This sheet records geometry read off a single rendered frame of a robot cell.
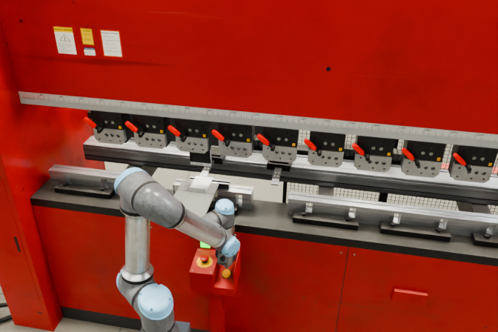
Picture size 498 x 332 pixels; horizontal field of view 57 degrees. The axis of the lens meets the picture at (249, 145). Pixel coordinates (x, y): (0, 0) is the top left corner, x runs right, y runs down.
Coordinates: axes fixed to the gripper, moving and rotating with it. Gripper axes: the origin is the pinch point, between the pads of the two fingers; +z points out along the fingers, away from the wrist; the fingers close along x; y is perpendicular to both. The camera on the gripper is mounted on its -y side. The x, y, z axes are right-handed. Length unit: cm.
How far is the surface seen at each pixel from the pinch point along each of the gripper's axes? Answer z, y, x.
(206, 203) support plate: -21.2, 16.7, 11.4
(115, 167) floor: 93, 178, 137
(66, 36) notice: -87, 40, 73
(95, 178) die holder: -15, 34, 73
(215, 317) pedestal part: 32.5, -3.7, 5.7
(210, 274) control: -0.9, -5.8, 5.7
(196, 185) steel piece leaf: -20.3, 29.3, 19.2
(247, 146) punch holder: -44, 31, -5
